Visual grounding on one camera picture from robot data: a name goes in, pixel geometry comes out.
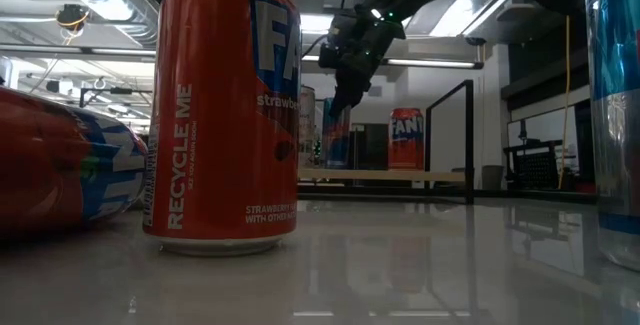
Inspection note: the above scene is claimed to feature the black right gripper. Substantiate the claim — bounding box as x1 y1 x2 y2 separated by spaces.
319 7 406 119

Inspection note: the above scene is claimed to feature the blue silver Red Bull can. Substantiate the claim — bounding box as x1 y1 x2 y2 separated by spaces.
583 0 640 272
321 97 352 170

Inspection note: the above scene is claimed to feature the white Celsius can orange print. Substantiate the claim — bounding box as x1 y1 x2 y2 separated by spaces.
298 86 317 169

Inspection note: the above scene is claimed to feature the red Fanta can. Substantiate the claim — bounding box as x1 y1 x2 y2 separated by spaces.
387 107 426 171
142 0 302 257
0 86 150 239

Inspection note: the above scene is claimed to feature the gray trash bin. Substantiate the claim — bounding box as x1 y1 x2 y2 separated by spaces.
481 164 505 191

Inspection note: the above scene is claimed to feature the black metal pipe rack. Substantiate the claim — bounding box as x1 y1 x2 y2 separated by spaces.
78 86 154 110

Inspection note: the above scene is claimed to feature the wooden shelf black metal frame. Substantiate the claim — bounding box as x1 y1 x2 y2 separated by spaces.
298 78 475 205

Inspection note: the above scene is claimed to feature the black wire cart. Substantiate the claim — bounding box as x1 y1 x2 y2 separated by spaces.
502 138 576 192

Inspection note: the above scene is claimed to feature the yellow cable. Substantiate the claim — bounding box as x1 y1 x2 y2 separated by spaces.
557 12 572 191

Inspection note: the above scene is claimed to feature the black metal table frame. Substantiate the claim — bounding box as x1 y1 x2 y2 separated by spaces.
298 182 599 205

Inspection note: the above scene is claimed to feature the silver ceiling air duct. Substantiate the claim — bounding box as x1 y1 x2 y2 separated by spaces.
42 0 161 49

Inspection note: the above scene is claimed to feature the ceiling cable reel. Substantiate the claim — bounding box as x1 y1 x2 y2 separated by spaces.
54 3 91 31

